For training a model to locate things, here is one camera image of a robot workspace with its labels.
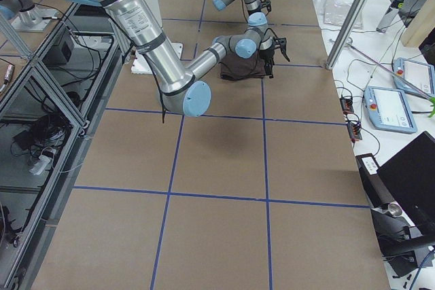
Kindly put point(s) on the dark brown t-shirt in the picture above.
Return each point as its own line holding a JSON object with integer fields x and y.
{"x": 235, "y": 68}

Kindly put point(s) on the cardboard in plastic sleeve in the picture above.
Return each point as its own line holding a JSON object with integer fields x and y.
{"x": 336, "y": 11}

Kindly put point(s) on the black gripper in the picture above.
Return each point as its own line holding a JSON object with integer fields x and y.
{"x": 267, "y": 53}

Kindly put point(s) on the teach pendant near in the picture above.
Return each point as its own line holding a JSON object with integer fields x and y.
{"x": 388, "y": 110}

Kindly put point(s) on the brown paper table cover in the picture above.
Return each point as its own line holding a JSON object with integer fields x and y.
{"x": 262, "y": 192}

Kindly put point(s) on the aluminium frame post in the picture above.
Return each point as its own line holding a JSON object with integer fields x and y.
{"x": 344, "y": 33}

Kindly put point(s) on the aluminium frame rail structure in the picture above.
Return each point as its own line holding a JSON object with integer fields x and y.
{"x": 50, "y": 110}

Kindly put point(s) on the teach pendant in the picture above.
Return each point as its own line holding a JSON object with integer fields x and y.
{"x": 388, "y": 110}
{"x": 420, "y": 74}

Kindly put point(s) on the black monitor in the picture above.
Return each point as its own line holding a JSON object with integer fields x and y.
{"x": 406, "y": 178}

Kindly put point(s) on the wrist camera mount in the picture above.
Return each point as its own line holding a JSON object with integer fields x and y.
{"x": 266, "y": 4}
{"x": 280, "y": 43}

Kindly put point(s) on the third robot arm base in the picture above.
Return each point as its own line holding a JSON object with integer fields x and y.
{"x": 26, "y": 16}

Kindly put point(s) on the teach pendant far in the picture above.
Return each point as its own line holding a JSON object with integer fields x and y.
{"x": 420, "y": 74}

